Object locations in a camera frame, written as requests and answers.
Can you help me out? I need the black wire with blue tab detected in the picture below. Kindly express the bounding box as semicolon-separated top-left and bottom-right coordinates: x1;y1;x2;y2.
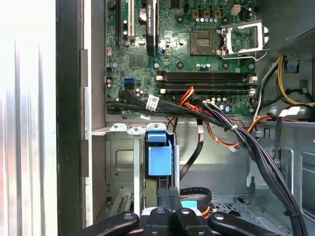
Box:
179;187;213;216

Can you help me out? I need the hard disk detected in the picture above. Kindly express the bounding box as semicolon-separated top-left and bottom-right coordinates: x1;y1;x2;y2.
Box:
142;130;180;212

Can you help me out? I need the black flat wire white label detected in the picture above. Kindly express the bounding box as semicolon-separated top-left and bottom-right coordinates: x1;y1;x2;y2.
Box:
179;119;205;179

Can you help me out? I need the metal locking lever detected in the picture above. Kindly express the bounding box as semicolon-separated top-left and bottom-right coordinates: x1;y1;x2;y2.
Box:
221;48;271;60

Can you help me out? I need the black expansion slot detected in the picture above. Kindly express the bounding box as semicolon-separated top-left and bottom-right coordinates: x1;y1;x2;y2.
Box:
116;0;123;49

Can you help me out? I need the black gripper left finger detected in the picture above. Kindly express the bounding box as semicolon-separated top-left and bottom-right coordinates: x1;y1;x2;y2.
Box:
73;188;173;236

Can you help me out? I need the black PC case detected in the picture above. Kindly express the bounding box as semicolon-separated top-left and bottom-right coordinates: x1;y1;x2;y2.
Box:
56;0;315;236

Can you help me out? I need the blue plastic drive latch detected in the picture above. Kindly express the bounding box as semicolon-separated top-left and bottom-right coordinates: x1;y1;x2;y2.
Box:
286;55;300;73

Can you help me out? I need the white black wire bundle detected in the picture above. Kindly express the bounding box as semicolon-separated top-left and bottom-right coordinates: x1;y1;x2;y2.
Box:
252;56;281;123

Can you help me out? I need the black graphics card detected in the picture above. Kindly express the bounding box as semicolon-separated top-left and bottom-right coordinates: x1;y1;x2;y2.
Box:
146;0;158;57

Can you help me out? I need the white expansion slot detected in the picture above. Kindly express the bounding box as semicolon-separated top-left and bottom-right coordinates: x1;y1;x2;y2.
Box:
127;0;135;41

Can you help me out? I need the metal disk bay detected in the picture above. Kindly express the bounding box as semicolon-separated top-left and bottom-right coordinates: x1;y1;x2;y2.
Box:
92;122;180;222

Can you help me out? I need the grey power supply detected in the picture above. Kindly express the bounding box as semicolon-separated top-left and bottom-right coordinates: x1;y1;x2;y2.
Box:
255;0;315;53

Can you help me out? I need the orange red wire harness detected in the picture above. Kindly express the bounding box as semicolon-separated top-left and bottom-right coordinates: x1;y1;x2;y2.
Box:
167;86;274;153

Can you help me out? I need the thick black wire bundle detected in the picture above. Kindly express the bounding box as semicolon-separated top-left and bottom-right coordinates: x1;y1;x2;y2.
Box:
118;89;308;236

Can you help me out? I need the CPU socket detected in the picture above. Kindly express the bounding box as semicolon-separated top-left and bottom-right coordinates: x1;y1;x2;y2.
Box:
190;29;218;57

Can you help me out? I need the metal socket cover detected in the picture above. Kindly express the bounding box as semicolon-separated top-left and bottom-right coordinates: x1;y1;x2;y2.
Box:
220;21;270;54

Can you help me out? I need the red orange disk power wire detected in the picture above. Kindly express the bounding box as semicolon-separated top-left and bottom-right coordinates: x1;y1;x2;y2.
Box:
200;206;213;218

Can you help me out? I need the green motherboard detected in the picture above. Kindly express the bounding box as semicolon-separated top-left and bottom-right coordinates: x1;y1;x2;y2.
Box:
105;0;258;116

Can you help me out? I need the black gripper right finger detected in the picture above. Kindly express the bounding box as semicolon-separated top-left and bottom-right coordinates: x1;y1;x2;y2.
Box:
170;188;284;236

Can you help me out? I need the yellow black wire bundle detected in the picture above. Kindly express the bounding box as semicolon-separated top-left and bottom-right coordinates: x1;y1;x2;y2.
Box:
277;55;315;108

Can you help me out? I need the black RAM slot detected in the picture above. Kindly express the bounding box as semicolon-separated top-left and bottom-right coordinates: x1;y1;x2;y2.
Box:
157;70;258;83
160;83;257;95

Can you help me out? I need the metal optical drive cage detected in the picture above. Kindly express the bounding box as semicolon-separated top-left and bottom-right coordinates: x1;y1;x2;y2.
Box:
246;120;315;236

